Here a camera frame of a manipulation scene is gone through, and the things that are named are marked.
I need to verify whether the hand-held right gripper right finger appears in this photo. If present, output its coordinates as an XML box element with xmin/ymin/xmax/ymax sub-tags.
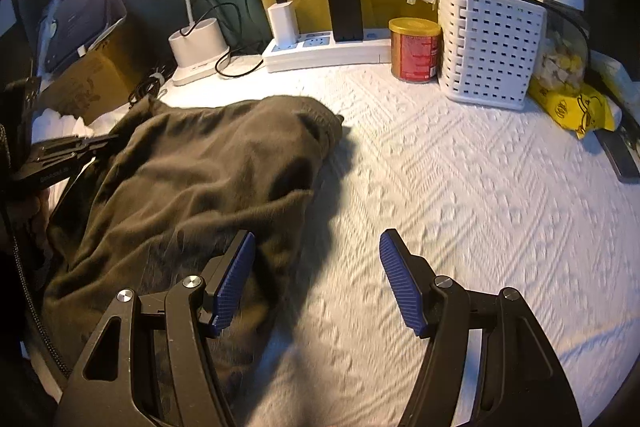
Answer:
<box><xmin>379</xmin><ymin>229</ymin><xmax>583</xmax><ymax>427</ymax></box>

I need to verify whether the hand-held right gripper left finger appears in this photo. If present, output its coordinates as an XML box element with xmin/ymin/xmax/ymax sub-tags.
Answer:
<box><xmin>52</xmin><ymin>231</ymin><xmax>256</xmax><ymax>427</ymax></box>

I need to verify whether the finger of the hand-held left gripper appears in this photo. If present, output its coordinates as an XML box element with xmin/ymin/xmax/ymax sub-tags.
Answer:
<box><xmin>32</xmin><ymin>133</ymin><xmax>122</xmax><ymax>168</ymax></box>

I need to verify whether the brown printed t-shirt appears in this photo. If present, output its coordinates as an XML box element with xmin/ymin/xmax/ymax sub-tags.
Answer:
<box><xmin>40</xmin><ymin>94</ymin><xmax>346</xmax><ymax>383</ymax></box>

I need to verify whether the person's left hand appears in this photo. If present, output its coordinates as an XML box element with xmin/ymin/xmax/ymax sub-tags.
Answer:
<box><xmin>27</xmin><ymin>187</ymin><xmax>51</xmax><ymax>233</ymax></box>

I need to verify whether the cardboard box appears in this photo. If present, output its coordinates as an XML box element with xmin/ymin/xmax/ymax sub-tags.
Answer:
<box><xmin>37</xmin><ymin>14</ymin><xmax>173</xmax><ymax>128</ymax></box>

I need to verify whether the white textured table cover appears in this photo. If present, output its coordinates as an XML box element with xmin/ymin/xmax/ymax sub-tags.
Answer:
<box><xmin>30</xmin><ymin>62</ymin><xmax>640</xmax><ymax>427</ymax></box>

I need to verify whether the grey tablet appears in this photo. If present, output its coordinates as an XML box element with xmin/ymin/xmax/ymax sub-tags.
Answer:
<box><xmin>35</xmin><ymin>0</ymin><xmax>118</xmax><ymax>72</ymax></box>

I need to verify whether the red gold can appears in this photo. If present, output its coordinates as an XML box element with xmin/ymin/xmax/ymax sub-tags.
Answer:
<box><xmin>389</xmin><ymin>18</ymin><xmax>443</xmax><ymax>82</ymax></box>

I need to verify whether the white charger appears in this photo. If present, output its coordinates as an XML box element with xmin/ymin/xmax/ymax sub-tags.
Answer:
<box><xmin>267</xmin><ymin>0</ymin><xmax>301</xmax><ymax>45</ymax></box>

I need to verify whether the white power strip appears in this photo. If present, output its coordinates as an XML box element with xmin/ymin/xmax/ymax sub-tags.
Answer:
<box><xmin>262</xmin><ymin>27</ymin><xmax>393</xmax><ymax>74</ymax></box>

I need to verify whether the yellow snack bag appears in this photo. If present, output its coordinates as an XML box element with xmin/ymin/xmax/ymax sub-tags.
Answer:
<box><xmin>527</xmin><ymin>74</ymin><xmax>618</xmax><ymax>140</ymax></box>

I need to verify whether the white plastic basket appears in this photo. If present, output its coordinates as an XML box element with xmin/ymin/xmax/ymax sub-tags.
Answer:
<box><xmin>437</xmin><ymin>0</ymin><xmax>548</xmax><ymax>110</ymax></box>

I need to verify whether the dark smartphone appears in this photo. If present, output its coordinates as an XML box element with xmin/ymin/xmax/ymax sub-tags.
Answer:
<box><xmin>595</xmin><ymin>127</ymin><xmax>640</xmax><ymax>182</ymax></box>

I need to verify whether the black charger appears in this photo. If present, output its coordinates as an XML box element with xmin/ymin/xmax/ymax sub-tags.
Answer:
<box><xmin>327</xmin><ymin>0</ymin><xmax>365</xmax><ymax>44</ymax></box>

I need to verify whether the clear jar white lid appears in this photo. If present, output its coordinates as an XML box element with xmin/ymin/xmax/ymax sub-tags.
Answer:
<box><xmin>517</xmin><ymin>0</ymin><xmax>591</xmax><ymax>98</ymax></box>

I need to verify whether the white plastic wrapper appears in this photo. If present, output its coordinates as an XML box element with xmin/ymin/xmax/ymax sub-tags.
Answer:
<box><xmin>592</xmin><ymin>52</ymin><xmax>640</xmax><ymax>108</ymax></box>

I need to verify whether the black cable bundle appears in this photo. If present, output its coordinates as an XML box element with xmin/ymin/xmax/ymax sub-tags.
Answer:
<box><xmin>127</xmin><ymin>67</ymin><xmax>168</xmax><ymax>108</ymax></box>

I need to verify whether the black braided cable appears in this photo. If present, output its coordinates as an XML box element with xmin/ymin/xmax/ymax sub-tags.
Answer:
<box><xmin>0</xmin><ymin>187</ymin><xmax>71</xmax><ymax>380</ymax></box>

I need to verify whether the black lamp cable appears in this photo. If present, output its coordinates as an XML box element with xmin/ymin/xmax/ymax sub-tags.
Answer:
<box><xmin>187</xmin><ymin>0</ymin><xmax>265</xmax><ymax>78</ymax></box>

